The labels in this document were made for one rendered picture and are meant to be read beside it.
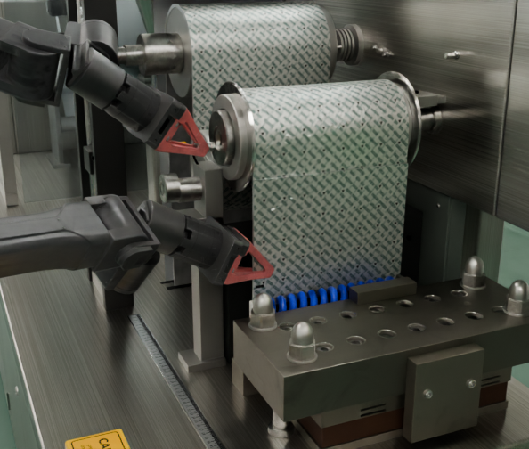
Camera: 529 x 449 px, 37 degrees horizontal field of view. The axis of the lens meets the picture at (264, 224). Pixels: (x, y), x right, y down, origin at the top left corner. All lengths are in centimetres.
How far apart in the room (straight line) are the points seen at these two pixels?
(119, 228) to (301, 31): 53
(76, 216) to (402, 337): 42
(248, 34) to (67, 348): 57
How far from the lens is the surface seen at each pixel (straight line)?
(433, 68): 121
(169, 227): 96
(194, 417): 107
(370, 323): 103
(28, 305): 144
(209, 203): 108
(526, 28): 105
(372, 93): 110
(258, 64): 125
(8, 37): 97
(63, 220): 87
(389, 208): 112
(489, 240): 144
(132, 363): 121
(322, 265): 110
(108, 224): 91
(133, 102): 99
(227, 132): 102
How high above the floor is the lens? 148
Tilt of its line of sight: 19 degrees down
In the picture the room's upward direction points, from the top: straight up
